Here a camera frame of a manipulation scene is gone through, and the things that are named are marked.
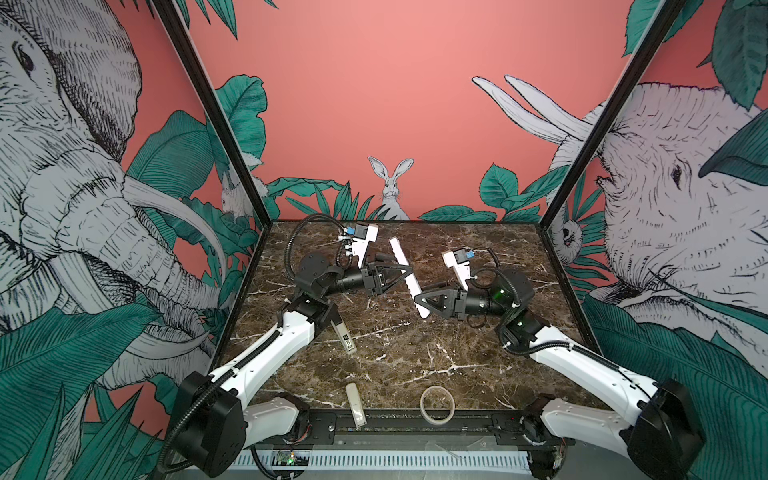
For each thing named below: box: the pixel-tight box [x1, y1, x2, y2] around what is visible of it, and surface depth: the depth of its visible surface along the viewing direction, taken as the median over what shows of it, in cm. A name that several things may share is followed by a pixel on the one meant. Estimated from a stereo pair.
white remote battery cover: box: [345, 382, 367, 428], surface depth 76 cm
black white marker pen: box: [330, 320, 357, 355], surface depth 88 cm
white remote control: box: [389, 237, 431, 320], surface depth 61 cm
